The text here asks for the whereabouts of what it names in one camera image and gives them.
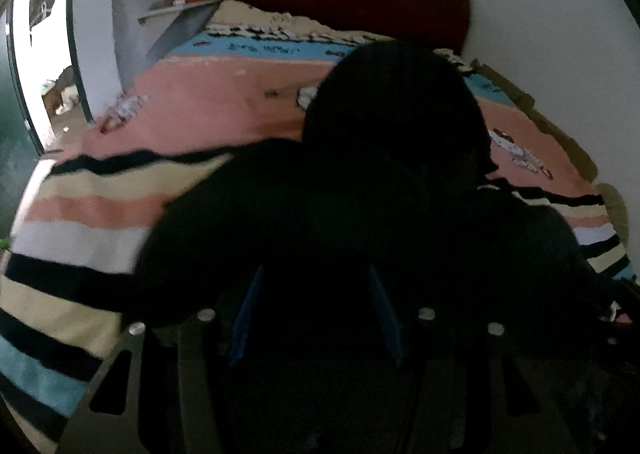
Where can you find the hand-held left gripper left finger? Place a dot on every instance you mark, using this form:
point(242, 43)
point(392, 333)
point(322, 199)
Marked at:
point(246, 319)

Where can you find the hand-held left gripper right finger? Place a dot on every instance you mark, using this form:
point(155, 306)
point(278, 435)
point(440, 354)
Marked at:
point(385, 319)

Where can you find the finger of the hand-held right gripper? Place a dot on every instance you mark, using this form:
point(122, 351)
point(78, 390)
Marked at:
point(617, 349)

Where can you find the black garment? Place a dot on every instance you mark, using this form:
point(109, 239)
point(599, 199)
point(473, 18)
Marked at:
point(390, 158)

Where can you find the olive brown bed edge padding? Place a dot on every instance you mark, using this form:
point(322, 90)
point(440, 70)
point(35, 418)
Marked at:
point(560, 133)

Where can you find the striped cartoon print blanket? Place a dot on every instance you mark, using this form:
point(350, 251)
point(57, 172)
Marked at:
point(200, 98)

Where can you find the white wall shelf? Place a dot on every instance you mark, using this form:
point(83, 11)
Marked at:
point(175, 9)

